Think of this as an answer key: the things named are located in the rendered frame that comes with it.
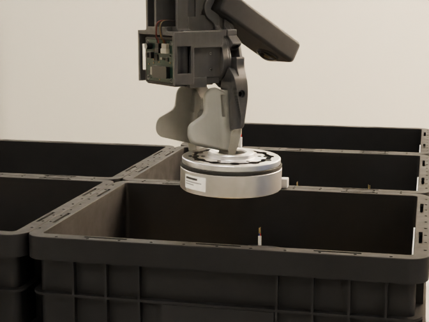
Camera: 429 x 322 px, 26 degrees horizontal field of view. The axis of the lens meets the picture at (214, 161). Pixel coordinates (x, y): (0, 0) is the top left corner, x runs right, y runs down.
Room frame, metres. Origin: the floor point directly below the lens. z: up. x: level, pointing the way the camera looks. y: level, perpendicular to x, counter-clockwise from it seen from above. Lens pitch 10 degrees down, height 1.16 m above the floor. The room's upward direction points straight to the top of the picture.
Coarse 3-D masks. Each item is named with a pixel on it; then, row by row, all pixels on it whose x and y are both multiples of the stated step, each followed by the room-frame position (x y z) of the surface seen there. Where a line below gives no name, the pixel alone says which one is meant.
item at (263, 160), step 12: (192, 156) 0.95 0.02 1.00; (204, 156) 0.94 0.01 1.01; (264, 156) 0.94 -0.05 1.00; (276, 156) 0.94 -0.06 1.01; (204, 168) 0.89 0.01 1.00; (216, 168) 0.89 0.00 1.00; (228, 168) 0.89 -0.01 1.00; (240, 168) 0.89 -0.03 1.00; (252, 168) 0.89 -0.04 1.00; (264, 168) 0.90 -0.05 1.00
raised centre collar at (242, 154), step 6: (210, 150) 0.94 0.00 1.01; (216, 150) 0.94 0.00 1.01; (240, 150) 0.95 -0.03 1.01; (246, 150) 0.94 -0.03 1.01; (252, 150) 0.94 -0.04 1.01; (210, 156) 0.93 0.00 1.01; (216, 156) 0.92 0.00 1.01; (222, 156) 0.92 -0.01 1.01; (228, 156) 0.91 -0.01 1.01; (234, 156) 0.91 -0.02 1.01; (240, 156) 0.92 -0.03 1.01; (246, 156) 0.92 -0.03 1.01; (252, 156) 0.93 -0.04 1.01
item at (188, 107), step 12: (180, 96) 0.97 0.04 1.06; (192, 96) 0.98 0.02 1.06; (180, 108) 0.97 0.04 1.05; (192, 108) 0.98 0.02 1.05; (168, 120) 0.97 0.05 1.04; (180, 120) 0.97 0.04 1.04; (192, 120) 0.98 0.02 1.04; (168, 132) 0.97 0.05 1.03; (180, 132) 0.98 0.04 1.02; (192, 144) 0.98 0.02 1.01
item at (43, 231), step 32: (288, 192) 1.13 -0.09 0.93; (320, 192) 1.13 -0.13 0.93; (352, 192) 1.12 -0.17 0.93; (384, 192) 1.12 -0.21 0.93; (416, 224) 0.95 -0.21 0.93; (32, 256) 0.91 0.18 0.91; (64, 256) 0.90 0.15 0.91; (96, 256) 0.89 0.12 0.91; (128, 256) 0.88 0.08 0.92; (160, 256) 0.88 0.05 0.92; (192, 256) 0.87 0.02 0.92; (224, 256) 0.86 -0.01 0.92; (256, 256) 0.85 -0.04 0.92; (288, 256) 0.85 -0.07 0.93; (320, 256) 0.84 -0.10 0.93; (352, 256) 0.83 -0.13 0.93; (384, 256) 0.83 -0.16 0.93; (416, 256) 0.83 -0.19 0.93
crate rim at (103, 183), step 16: (0, 176) 1.22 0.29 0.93; (16, 176) 1.22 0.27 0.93; (32, 176) 1.22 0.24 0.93; (96, 192) 1.12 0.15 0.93; (64, 208) 1.03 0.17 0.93; (32, 224) 0.95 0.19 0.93; (0, 240) 0.91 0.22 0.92; (16, 240) 0.91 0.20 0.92; (0, 256) 0.91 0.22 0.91; (16, 256) 0.91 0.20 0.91
